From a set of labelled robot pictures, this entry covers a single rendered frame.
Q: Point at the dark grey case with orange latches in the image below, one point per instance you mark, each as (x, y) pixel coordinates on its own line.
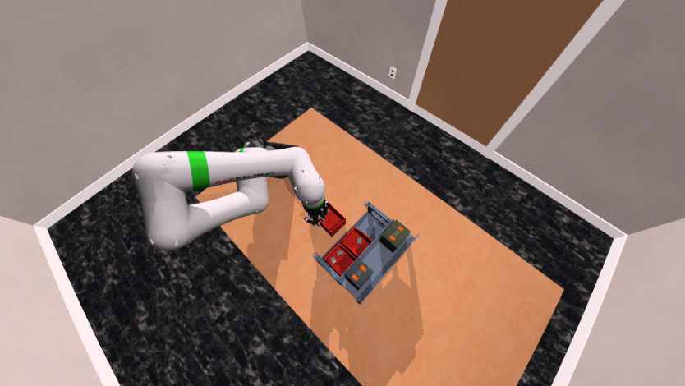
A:
(358, 274)

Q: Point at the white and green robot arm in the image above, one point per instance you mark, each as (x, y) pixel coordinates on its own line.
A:
(162, 179)

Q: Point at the grey metal shelf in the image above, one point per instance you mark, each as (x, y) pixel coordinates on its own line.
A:
(376, 256)

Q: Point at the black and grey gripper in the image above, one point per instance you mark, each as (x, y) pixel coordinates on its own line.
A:
(315, 217)

